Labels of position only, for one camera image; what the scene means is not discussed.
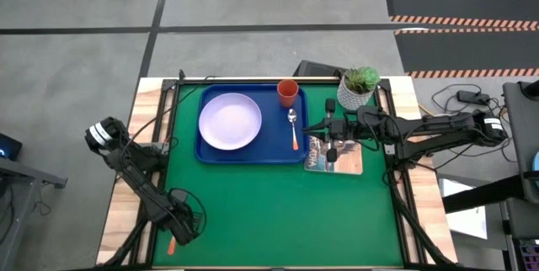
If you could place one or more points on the Acadia picture book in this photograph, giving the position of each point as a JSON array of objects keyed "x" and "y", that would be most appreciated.
[{"x": 349, "y": 162}]

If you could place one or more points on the black flat device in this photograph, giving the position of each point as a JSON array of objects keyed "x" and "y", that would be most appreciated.
[{"x": 313, "y": 70}]

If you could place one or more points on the grey metal cart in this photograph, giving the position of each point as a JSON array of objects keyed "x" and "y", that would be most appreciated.
[{"x": 21, "y": 178}]

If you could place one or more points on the black metal table frame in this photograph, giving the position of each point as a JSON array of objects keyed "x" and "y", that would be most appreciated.
[{"x": 417, "y": 225}]

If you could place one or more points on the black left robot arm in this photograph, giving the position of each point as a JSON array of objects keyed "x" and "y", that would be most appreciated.
[{"x": 135, "y": 170}]

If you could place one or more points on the white paper sheet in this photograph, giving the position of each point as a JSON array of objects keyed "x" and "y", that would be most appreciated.
[{"x": 463, "y": 220}]

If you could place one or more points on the lavender round plate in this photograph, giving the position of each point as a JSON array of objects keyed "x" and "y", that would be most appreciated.
[{"x": 229, "y": 121}]

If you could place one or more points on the blue plastic tray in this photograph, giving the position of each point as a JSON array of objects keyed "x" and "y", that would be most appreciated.
[{"x": 273, "y": 145}]

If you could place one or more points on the dark device with blue light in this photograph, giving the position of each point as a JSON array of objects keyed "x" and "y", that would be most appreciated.
[{"x": 8, "y": 147}]

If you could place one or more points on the large black hazard-striped floor mat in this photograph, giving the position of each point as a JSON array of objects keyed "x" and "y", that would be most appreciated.
[{"x": 463, "y": 1}]

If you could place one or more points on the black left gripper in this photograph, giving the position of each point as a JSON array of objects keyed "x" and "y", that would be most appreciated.
[{"x": 183, "y": 220}]

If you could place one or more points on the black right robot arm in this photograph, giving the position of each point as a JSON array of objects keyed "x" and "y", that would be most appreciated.
[{"x": 442, "y": 128}]

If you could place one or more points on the green table mat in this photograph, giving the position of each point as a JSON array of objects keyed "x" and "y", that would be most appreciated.
[{"x": 273, "y": 220}]

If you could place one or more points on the grey and black stand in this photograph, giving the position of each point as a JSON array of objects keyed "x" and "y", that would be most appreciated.
[{"x": 522, "y": 136}]

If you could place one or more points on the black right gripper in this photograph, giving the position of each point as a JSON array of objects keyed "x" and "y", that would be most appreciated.
[{"x": 349, "y": 128}]

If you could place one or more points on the black power adapter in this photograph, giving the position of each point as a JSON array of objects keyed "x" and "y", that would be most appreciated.
[{"x": 471, "y": 97}]

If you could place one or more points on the succulent in white patterned pot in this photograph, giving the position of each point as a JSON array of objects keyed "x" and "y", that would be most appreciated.
[{"x": 355, "y": 90}]

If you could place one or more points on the orange plastic cup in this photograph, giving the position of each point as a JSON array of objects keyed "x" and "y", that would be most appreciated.
[{"x": 287, "y": 92}]

